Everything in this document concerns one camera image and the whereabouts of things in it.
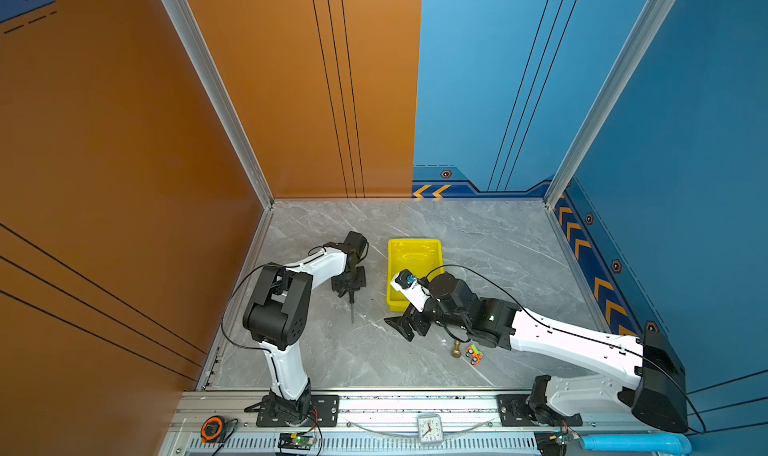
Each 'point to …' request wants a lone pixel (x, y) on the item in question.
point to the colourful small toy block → (476, 354)
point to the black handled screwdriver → (351, 301)
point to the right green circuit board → (560, 439)
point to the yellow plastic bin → (422, 257)
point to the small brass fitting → (456, 353)
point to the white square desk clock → (430, 428)
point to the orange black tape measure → (212, 429)
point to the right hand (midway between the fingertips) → (394, 304)
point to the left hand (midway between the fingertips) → (356, 283)
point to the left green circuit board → (295, 441)
